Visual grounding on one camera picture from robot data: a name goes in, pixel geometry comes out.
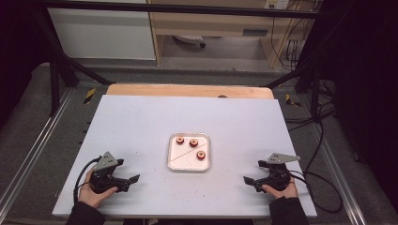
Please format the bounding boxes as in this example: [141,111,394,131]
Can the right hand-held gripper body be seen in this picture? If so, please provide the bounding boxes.
[253,152,301,193]

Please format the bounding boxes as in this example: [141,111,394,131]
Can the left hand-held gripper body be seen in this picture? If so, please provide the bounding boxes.
[89,151,130,195]

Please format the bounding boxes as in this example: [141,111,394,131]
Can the square metal tray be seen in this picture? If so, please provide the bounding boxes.
[167,132,211,173]

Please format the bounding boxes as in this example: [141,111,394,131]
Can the thin wooden skewer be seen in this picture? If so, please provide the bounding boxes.
[170,142,208,162]

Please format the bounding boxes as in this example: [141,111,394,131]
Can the person's right hand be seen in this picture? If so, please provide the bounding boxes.
[261,176,299,200]

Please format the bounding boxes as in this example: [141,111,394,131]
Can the person's left hand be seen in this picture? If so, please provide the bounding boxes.
[78,168,120,209]

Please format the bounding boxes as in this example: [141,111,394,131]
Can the yellow black tape strip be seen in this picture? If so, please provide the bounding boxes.
[83,87,98,105]
[284,93,302,108]

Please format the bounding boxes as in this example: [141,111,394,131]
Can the black metal stand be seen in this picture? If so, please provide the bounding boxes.
[265,60,324,122]
[33,8,115,117]

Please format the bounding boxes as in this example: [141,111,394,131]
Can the light wooden table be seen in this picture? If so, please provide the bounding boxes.
[106,82,276,100]

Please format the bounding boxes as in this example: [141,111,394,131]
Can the white cabinet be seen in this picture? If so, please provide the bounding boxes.
[46,7,157,61]

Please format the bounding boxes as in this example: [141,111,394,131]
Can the office chair base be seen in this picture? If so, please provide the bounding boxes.
[173,35,207,49]

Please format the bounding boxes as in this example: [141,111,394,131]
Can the light wooden desk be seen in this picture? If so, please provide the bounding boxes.
[146,0,317,69]

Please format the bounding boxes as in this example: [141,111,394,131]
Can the left hand-held gripper black cable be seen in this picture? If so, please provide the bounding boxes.
[72,157,101,204]

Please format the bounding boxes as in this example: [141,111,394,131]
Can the hand-held gripper black cable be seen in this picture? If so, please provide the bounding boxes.
[72,157,101,204]
[288,169,344,214]

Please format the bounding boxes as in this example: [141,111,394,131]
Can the right hand-held gripper black cable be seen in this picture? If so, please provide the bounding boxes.
[288,169,344,214]

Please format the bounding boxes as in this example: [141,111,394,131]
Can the aluminium floor rail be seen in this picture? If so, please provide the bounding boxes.
[0,88,77,214]
[313,124,368,225]

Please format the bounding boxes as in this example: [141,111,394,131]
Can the black floor cable bundle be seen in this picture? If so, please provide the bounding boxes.
[284,79,337,133]

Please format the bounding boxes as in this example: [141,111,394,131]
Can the hanging black desk cables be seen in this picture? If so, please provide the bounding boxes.
[269,0,315,72]

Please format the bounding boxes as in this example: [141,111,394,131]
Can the white wall outlet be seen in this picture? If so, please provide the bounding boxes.
[264,0,290,10]

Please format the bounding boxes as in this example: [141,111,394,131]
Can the black metal frame bar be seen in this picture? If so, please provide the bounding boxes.
[37,0,321,20]

